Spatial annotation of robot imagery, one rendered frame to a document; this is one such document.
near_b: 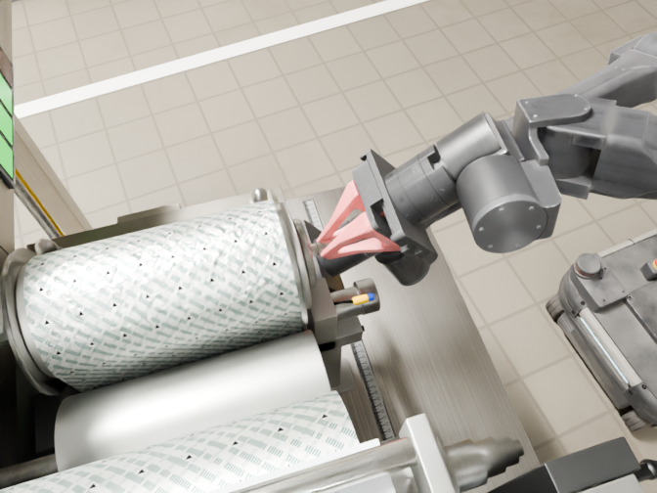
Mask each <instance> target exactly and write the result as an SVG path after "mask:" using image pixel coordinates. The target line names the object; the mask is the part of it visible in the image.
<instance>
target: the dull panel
mask: <svg viewBox="0 0 657 493"><path fill-rule="evenodd" d="M16 377H17V459H18V464H20V463H23V462H26V461H30V460H33V459H37V458H40V457H43V456H41V455H38V454H36V452H35V419H34V395H35V394H38V393H41V392H40V391H38V390H37V389H36V388H35V387H34V386H33V385H32V384H31V383H30V382H29V380H28V379H27V378H26V376H25V375H24V373H23V372H22V369H21V367H20V365H19V363H18V361H17V359H16Z"/></svg>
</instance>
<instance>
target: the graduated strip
mask: <svg viewBox="0 0 657 493"><path fill-rule="evenodd" d="M303 205H304V208H305V211H306V214H307V217H308V220H309V223H310V224H312V225H313V226H315V227H316V228H317V229H319V230H320V231H322V232H323V230H324V227H323V224H322V221H321V218H320V215H319V212H318V210H317V207H316V205H315V202H314V199H311V200H308V201H304V202H303ZM350 346H351V349H352V352H353V355H354V358H355V361H356V364H357V367H358V370H359V373H360V376H361V379H362V382H363V385H364V388H365V391H366V394H367V396H368V399H369V402H370V405H371V408H372V413H373V416H374V419H375V422H376V425H377V428H378V431H379V434H380V437H381V440H382V441H384V440H388V439H391V438H394V437H396V434H395V432H394V429H393V426H392V424H391V421H390V418H389V415H388V412H387V410H386V407H385V404H384V401H383V398H382V395H381V392H380V389H379V387H378V384H377V381H376V378H375V375H374V372H373V369H372V365H371V362H370V359H369V356H368V353H367V350H366V348H365V345H364V343H363V340H361V341H358V342H355V343H351V344H350Z"/></svg>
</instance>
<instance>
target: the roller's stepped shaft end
mask: <svg viewBox="0 0 657 493"><path fill-rule="evenodd" d="M444 449H445V451H446V454H447V456H448V458H449V460H450V463H451V465H452V468H453V471H454V474H455V477H456V480H457V483H458V486H459V490H460V493H461V492H464V491H467V490H470V489H473V488H476V487H479V486H482V485H485V484H487V481H488V478H490V477H493V476H496V475H499V474H502V473H505V471H506V468H507V467H510V466H513V465H516V464H518V463H519V457H521V456H523V455H524V450H523V447H522V445H521V443H520V441H519V440H518V439H513V440H511V438H510V437H509V436H504V437H501V438H498V439H494V438H493V437H491V436H490V437H487V438H484V439H481V440H478V441H475V442H473V441H472V440H471V439H466V440H463V441H460V442H457V443H454V444H451V445H448V446H444Z"/></svg>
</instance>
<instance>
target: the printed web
mask: <svg viewBox="0 0 657 493"><path fill-rule="evenodd" d="M23 294H24V304H25V311H26V316H27V320H28V324H29V327H30V331H31V334H32V337H33V340H34V342H35V345H36V347H37V350H38V352H39V354H40V356H41V358H42V360H43V361H44V363H45V365H46V366H47V368H48V369H49V370H50V371H51V373H52V374H53V375H54V376H55V377H57V378H58V379H60V380H62V381H64V382H66V383H67V384H69V385H71V386H72V387H74V388H76V389H77V390H79V391H81V392H86V391H89V390H93V389H96V388H100V387H104V386H107V385H111V384H114V383H118V382H122V381H128V380H132V379H135V378H138V377H141V376H145V375H149V374H152V373H156V372H159V371H163V370H167V369H170V368H174V367H177V366H181V365H185V364H188V363H192V362H195V361H198V360H202V359H205V358H209V357H212V356H216V355H220V354H223V353H227V352H230V351H234V350H238V349H241V348H245V347H248V346H251V345H255V344H258V343H262V342H265V341H269V340H273V339H276V338H280V337H283V336H290V335H293V334H297V333H300V332H302V328H301V317H300V307H299V301H298V296H297V291H296V286H295V282H294V278H293V274H292V270H291V266H290V262H289V258H288V254H287V250H286V246H285V240H284V236H283V233H282V229H281V226H280V223H279V219H278V216H277V213H276V211H275V209H274V206H273V204H272V202H271V200H267V201H263V202H257V203H253V204H249V205H244V206H240V207H236V208H232V209H228V210H224V211H219V212H215V213H211V214H207V215H203V216H200V217H195V218H191V219H187V220H183V221H179V222H175V223H170V224H166V225H162V226H158V227H154V228H151V229H146V230H142V231H138V232H134V233H130V234H125V235H121V236H117V237H113V238H109V239H105V240H100V241H96V242H93V243H89V244H85V245H81V246H73V247H69V248H65V249H61V250H57V251H52V252H48V253H44V254H40V255H36V256H33V257H32V258H31V259H30V260H29V261H28V263H27V265H26V268H25V273H24V280H23ZM358 444H360V443H359V441H358V438H357V435H356V432H355V430H354V428H353V425H352V423H351V420H350V418H349V415H348V413H347V410H346V408H345V406H344V404H343V402H342V400H341V398H340V396H339V394H338V393H337V391H336V390H335V391H331V392H328V393H325V394H321V395H318V396H314V397H311V398H308V399H304V400H301V401H298V402H294V403H291V404H287V405H284V406H282V407H278V408H275V409H272V410H268V411H265V412H261V413H258V414H255V415H251V416H248V417H245V418H241V419H238V420H234V421H231V422H228V423H224V424H221V425H219V426H213V427H209V428H206V429H203V430H199V431H196V432H193V433H189V434H186V435H182V436H179V437H176V438H172V439H169V440H166V441H162V442H159V443H156V444H153V445H150V446H146V447H143V448H140V449H136V450H133V451H129V452H126V453H123V454H119V455H116V456H113V457H109V458H106V459H102V460H100V461H97V462H93V463H90V464H87V465H83V466H80V467H76V468H73V469H70V470H66V471H61V472H57V473H54V474H50V475H47V476H44V477H40V478H37V479H34V480H31V481H28V482H24V483H21V484H18V485H14V486H11V487H7V488H4V489H1V490H0V493H205V492H208V491H211V490H215V489H218V488H221V487H224V486H227V485H230V484H234V483H237V482H240V481H243V480H246V479H250V478H253V477H255V476H258V475H261V474H265V473H268V472H271V471H276V470H280V469H283V468H286V467H289V466H292V465H296V464H299V463H302V462H305V461H308V460H312V459H315V458H318V457H321V456H324V455H327V454H330V453H333V452H336V451H339V450H342V449H346V448H349V447H352V446H355V445H358Z"/></svg>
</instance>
